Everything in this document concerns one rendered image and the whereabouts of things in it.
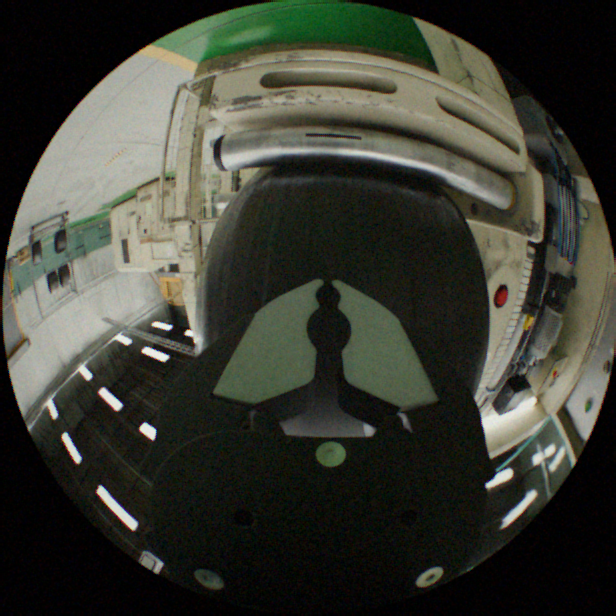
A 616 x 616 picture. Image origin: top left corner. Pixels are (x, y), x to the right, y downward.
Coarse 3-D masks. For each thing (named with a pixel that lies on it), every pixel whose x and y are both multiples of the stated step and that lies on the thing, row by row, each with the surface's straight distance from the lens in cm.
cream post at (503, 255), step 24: (432, 24) 75; (432, 48) 70; (456, 48) 60; (456, 72) 56; (480, 72) 56; (480, 96) 48; (504, 96) 57; (480, 240) 40; (504, 240) 41; (504, 264) 42; (504, 288) 44; (504, 312) 46
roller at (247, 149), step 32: (288, 128) 22; (320, 128) 22; (352, 128) 22; (224, 160) 23; (256, 160) 22; (288, 160) 22; (320, 160) 21; (352, 160) 21; (384, 160) 22; (416, 160) 22; (448, 160) 24; (480, 192) 27; (512, 192) 31
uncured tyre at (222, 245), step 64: (256, 192) 19; (320, 192) 18; (384, 192) 19; (256, 256) 14; (320, 256) 14; (384, 256) 15; (448, 256) 17; (320, 320) 13; (448, 320) 16; (320, 384) 14
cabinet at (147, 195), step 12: (156, 180) 489; (168, 180) 503; (144, 192) 519; (156, 192) 481; (168, 192) 497; (144, 204) 515; (156, 204) 478; (144, 216) 514; (156, 216) 477; (168, 216) 493; (144, 228) 516; (156, 228) 479
